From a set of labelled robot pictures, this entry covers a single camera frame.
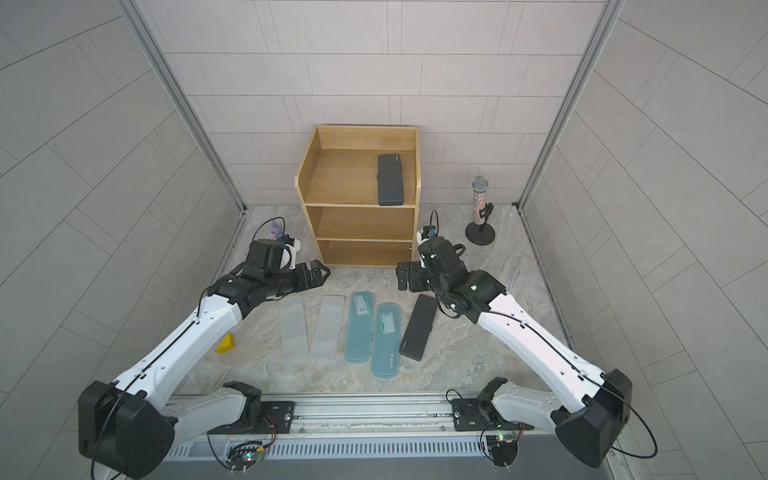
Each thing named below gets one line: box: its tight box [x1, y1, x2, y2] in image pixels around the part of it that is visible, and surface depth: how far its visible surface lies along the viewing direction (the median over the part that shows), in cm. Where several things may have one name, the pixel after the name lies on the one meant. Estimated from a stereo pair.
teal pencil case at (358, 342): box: [344, 291, 375, 364], surface depth 87 cm
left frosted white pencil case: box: [280, 294, 309, 361], surface depth 85 cm
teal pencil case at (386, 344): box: [372, 302, 401, 379], surface depth 84 cm
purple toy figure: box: [269, 220, 283, 240], surface depth 107 cm
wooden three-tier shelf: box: [294, 126, 421, 266], surface depth 88 cm
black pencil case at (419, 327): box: [399, 294, 438, 362], surface depth 86 cm
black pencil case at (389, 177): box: [376, 154, 404, 206], surface depth 83 cm
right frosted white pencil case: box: [310, 295, 344, 359], surface depth 86 cm
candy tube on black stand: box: [465, 175, 496, 246], surface depth 96 cm
